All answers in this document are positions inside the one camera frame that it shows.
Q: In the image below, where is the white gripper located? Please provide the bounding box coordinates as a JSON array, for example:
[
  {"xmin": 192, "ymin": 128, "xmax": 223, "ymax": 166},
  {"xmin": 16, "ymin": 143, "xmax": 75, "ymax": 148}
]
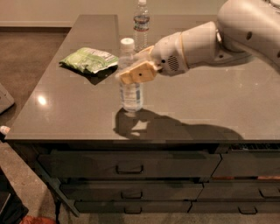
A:
[{"xmin": 118, "ymin": 32, "xmax": 189, "ymax": 84}]

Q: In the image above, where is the blue label plastic bottle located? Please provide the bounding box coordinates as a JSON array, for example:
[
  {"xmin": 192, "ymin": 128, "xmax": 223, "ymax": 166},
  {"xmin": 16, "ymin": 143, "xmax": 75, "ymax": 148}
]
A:
[{"xmin": 118, "ymin": 38, "xmax": 143, "ymax": 113}]

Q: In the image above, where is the dark bag on floor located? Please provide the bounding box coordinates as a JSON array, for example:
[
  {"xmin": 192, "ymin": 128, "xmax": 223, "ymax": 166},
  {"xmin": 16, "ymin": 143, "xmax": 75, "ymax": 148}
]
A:
[{"xmin": 0, "ymin": 169, "xmax": 28, "ymax": 224}]

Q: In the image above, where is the dark grey drawer cabinet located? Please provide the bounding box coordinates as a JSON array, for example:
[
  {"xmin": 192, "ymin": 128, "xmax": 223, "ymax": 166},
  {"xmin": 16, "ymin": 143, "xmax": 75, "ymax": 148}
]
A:
[{"xmin": 10, "ymin": 141, "xmax": 280, "ymax": 215}]

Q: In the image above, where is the orange object on floor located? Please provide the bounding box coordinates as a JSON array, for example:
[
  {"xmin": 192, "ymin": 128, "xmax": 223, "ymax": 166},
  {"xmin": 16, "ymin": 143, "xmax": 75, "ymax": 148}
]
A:
[{"xmin": 19, "ymin": 215, "xmax": 57, "ymax": 224}]

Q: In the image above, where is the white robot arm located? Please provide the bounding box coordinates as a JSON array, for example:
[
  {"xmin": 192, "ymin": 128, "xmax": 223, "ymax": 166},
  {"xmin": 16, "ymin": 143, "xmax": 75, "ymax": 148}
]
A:
[{"xmin": 116, "ymin": 0, "xmax": 280, "ymax": 84}]

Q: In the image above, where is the clear water bottle red label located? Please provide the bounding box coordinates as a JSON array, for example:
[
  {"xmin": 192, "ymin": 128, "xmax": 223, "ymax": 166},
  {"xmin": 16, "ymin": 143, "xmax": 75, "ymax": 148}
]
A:
[{"xmin": 133, "ymin": 0, "xmax": 150, "ymax": 52}]

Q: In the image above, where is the green snack bag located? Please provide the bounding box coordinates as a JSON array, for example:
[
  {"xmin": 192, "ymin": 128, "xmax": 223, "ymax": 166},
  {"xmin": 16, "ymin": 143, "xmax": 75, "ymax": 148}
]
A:
[{"xmin": 59, "ymin": 47, "xmax": 118, "ymax": 74}]

